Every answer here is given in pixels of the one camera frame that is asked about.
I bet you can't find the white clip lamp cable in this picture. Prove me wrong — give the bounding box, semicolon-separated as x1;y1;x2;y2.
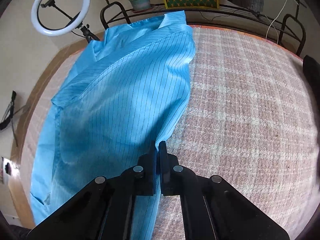
265;0;302;42

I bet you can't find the light blue striped coat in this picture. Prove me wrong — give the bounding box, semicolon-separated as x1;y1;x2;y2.
30;11;195;239

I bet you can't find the black folded garment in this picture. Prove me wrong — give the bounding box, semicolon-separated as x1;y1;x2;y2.
303;55;320;102

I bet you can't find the pink plaid bed blanket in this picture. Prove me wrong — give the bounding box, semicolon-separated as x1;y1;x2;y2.
28;27;319;239

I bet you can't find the small potted plant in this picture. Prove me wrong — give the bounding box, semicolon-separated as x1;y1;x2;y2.
129;0;151;12

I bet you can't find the white ring light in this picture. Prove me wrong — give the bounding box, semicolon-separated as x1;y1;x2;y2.
30;0;100;43

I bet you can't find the black metal clothes rack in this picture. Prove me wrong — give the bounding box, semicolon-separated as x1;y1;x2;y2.
100;0;306;56

